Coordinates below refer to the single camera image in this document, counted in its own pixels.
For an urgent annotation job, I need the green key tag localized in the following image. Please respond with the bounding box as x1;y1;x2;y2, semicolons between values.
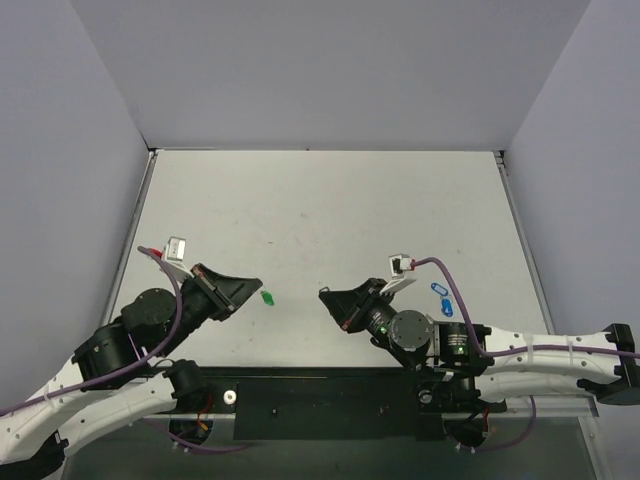
260;290;275;307

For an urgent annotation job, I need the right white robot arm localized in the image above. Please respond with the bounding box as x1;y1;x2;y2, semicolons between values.
318;278;639;412

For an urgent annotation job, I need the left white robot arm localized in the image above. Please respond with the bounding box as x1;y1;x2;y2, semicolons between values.
1;264;263;479

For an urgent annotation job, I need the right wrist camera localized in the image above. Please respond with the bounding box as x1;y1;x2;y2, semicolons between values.
379;254;416;296

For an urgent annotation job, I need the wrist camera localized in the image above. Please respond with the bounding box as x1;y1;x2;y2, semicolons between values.
379;254;416;296
160;236;192;283

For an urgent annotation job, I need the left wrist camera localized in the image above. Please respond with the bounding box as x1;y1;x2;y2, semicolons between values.
160;236;192;283

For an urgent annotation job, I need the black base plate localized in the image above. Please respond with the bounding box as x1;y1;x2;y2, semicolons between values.
168;367;507;441

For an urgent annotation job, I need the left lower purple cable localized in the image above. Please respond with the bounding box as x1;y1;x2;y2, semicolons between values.
144;419;251;455

